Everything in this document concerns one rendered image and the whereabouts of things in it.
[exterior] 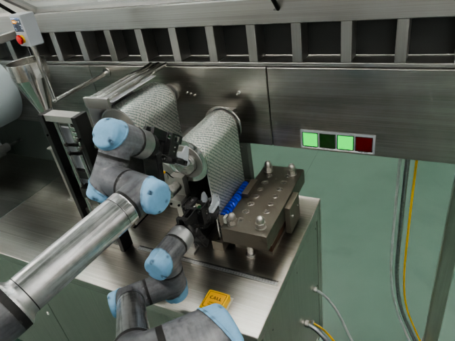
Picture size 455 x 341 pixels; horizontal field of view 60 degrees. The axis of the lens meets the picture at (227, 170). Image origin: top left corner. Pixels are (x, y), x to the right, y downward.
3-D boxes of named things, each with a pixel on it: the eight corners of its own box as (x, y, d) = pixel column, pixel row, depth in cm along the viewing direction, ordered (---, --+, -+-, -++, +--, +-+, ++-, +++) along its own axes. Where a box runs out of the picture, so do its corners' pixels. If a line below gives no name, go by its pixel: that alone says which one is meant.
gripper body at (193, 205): (211, 198, 121) (191, 222, 112) (215, 220, 126) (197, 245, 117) (189, 194, 124) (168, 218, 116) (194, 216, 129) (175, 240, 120)
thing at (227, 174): (215, 219, 135) (206, 174, 125) (243, 181, 152) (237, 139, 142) (217, 219, 135) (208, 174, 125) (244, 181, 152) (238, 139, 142)
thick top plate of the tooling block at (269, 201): (223, 241, 132) (220, 227, 129) (266, 176, 162) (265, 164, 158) (268, 252, 125) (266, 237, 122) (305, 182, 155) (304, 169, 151)
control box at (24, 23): (15, 47, 132) (3, 16, 127) (34, 42, 136) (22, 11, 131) (26, 48, 128) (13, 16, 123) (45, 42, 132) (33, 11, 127)
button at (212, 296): (200, 311, 118) (198, 306, 117) (210, 293, 123) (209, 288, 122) (221, 318, 115) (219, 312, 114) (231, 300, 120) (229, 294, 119)
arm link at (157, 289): (150, 295, 119) (141, 268, 113) (185, 281, 122) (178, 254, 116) (156, 314, 113) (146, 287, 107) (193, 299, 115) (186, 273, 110)
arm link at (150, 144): (143, 158, 96) (117, 154, 100) (154, 161, 100) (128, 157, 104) (149, 128, 97) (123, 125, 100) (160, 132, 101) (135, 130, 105)
